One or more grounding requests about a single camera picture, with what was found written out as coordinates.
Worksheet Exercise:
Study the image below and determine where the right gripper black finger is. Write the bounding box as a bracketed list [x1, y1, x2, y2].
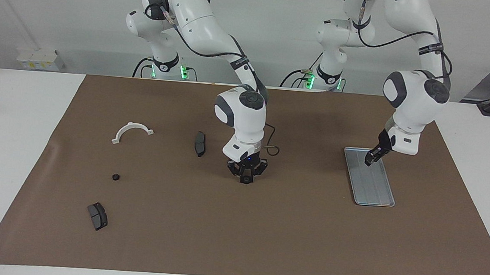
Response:
[248, 159, 269, 184]
[225, 160, 246, 182]

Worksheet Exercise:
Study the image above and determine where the grey metal tray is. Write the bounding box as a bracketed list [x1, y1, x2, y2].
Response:
[340, 146, 400, 208]

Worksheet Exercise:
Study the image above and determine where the slim dark brake pad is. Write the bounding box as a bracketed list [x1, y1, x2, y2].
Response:
[193, 131, 207, 157]

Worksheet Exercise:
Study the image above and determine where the brown paper mat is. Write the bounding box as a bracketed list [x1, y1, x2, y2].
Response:
[0, 65, 490, 275]

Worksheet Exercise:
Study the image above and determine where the wide dark brake pad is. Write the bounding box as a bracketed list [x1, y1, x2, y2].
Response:
[85, 201, 110, 232]

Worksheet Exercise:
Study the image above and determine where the black left base cable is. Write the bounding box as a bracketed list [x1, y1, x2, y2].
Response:
[280, 49, 324, 91]

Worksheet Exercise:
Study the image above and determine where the black base cable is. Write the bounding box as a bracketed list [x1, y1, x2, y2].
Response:
[280, 49, 324, 91]
[133, 57, 153, 79]

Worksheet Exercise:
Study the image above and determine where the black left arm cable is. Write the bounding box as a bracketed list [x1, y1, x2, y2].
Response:
[353, 7, 456, 80]

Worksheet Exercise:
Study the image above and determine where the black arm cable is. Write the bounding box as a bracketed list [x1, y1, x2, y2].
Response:
[353, 7, 456, 80]
[150, 7, 290, 157]

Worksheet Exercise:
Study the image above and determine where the white curved plastic bracket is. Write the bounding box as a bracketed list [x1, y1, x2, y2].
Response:
[111, 120, 155, 148]

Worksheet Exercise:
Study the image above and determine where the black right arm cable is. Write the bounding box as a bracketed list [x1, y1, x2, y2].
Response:
[150, 7, 290, 157]

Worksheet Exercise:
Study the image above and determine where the black right base cable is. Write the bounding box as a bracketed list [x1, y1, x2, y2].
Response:
[133, 57, 153, 79]

